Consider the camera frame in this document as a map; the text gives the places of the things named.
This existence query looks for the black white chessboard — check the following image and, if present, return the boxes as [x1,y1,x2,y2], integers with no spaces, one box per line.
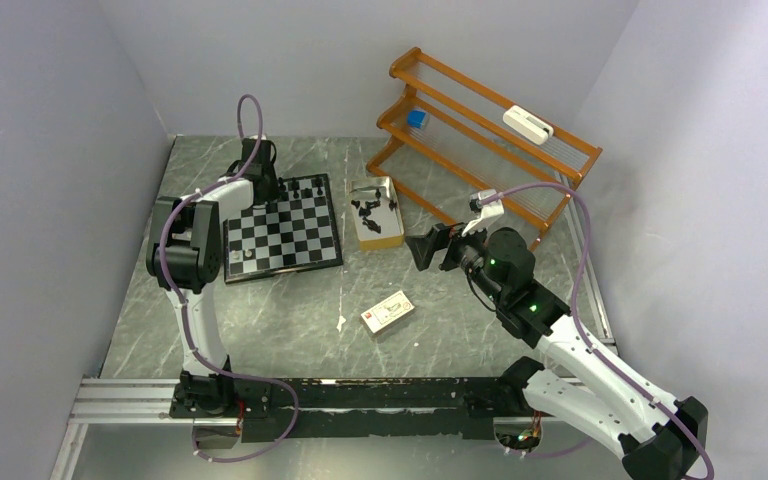
[223,173,343,284]

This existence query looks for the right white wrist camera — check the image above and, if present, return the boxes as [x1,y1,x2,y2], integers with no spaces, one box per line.
[461,189,505,237]

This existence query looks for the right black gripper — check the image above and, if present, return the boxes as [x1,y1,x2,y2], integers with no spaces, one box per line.
[405,214,506,304]

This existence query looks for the tin box black pieces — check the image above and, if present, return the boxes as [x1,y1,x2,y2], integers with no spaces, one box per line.
[347,176,405,251]

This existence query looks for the aluminium rail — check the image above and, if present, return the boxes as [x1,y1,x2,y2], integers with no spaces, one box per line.
[69,376,654,425]

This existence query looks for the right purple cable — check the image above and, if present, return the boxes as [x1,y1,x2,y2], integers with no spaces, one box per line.
[471,182,717,480]

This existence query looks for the white red card box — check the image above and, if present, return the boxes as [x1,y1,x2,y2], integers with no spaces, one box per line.
[360,290,415,335]

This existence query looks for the orange wooden rack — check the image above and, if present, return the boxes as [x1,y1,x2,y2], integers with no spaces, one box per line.
[366,47,603,224]

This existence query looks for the black mounting base plate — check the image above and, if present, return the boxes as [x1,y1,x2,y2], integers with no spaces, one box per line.
[168,375,534,443]

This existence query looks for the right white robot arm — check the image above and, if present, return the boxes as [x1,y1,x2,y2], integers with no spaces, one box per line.
[406,224,708,479]

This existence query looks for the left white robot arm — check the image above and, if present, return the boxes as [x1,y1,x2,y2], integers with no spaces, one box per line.
[146,135,280,416]

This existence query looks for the blue block on rack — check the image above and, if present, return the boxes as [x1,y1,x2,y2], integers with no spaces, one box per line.
[405,109,429,130]

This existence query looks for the white device on rack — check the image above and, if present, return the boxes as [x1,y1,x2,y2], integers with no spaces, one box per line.
[502,105,554,145]

